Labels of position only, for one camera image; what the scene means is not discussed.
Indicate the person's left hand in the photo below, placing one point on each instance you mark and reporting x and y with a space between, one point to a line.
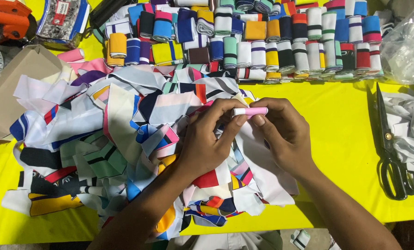
201 142

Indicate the person's right hand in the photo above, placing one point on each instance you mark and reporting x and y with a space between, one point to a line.
286 139

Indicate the pink and white fabric roll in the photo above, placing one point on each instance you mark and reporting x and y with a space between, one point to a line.
250 111

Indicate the yellow table cover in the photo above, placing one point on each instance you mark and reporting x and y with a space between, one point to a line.
332 145

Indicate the heap of colourful fabric strips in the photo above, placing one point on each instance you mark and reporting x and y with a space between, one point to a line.
130 139

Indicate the white and green fabric roll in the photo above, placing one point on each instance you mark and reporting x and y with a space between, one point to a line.
300 239

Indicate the black scissors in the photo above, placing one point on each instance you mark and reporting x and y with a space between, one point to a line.
391 152

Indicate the rows of rolled fabric strips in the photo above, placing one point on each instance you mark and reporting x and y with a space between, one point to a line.
248 38

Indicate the heap of white fabric scraps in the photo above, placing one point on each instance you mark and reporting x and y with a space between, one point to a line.
410 128

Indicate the clear plastic bag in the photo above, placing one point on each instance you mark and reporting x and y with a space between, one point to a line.
406 45

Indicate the clear bag with blue stripes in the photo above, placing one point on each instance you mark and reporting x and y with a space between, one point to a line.
63 20

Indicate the brown cardboard box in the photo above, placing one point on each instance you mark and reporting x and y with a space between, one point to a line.
16 90

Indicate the orange power tool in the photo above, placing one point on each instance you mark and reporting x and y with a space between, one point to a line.
7 20

